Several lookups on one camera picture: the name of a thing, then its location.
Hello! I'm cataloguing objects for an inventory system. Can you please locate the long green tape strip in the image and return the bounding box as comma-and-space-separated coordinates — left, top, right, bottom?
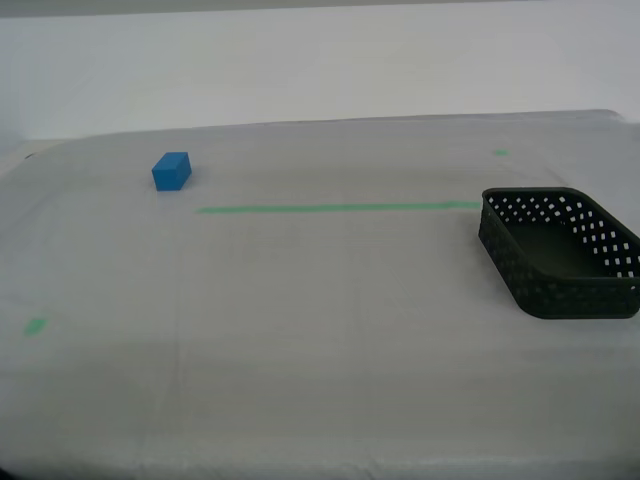
195, 200, 484, 215

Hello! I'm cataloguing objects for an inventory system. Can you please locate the black perforated plastic basket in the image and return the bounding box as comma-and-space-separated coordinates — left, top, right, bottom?
478, 186, 640, 321

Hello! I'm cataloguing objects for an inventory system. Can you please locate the white table cover sheet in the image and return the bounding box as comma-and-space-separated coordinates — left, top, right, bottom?
0, 108, 640, 480

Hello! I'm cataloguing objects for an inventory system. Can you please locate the blue rectangular block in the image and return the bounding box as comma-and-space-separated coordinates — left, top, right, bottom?
151, 151, 193, 192

